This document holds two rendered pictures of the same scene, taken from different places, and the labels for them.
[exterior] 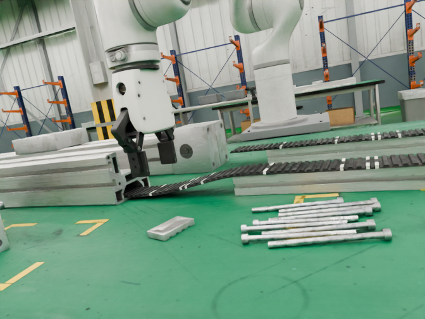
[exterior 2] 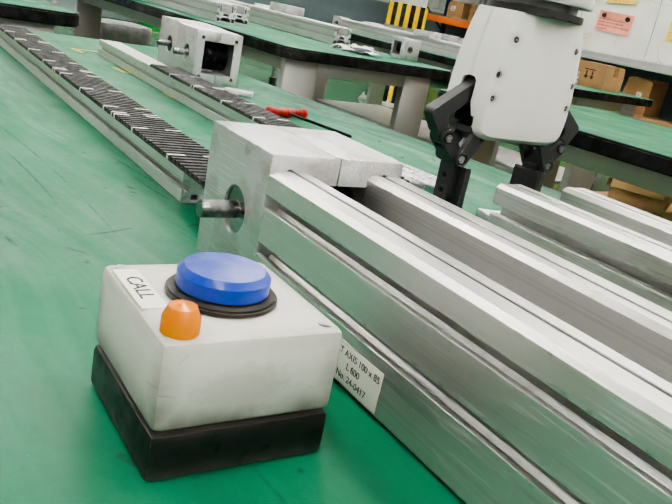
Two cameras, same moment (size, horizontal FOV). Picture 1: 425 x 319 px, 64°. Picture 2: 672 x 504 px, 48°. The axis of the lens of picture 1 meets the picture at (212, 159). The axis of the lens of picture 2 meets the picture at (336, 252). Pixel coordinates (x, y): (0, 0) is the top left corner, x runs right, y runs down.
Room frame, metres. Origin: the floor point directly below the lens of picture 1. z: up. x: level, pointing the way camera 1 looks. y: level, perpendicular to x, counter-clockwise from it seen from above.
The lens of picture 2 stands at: (1.17, 0.30, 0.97)
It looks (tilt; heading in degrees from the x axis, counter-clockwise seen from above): 18 degrees down; 209
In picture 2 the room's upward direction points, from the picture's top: 12 degrees clockwise
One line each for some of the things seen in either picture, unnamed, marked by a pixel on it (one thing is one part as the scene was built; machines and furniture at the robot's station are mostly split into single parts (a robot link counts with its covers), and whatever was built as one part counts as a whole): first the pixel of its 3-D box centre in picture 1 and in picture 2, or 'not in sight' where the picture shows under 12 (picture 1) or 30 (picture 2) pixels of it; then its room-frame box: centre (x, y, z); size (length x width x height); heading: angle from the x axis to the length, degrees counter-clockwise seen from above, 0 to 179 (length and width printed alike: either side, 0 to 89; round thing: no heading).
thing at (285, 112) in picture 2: not in sight; (315, 123); (0.19, -0.32, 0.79); 0.16 x 0.08 x 0.02; 75
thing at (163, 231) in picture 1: (171, 227); (503, 218); (0.39, 0.06, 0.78); 0.05 x 0.03 x 0.01; 138
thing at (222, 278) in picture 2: not in sight; (222, 286); (0.93, 0.12, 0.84); 0.04 x 0.04 x 0.02
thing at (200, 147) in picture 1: (201, 145); (280, 207); (0.75, 0.02, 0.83); 0.12 x 0.09 x 0.10; 154
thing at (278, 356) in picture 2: not in sight; (229, 353); (0.92, 0.12, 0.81); 0.10 x 0.08 x 0.06; 154
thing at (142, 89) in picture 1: (141, 98); (519, 69); (0.56, 0.10, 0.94); 0.10 x 0.07 x 0.11; 154
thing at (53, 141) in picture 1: (52, 145); not in sight; (0.93, 0.42, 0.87); 0.16 x 0.11 x 0.07; 64
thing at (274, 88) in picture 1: (275, 95); not in sight; (1.14, -0.24, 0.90); 0.19 x 0.19 x 0.18
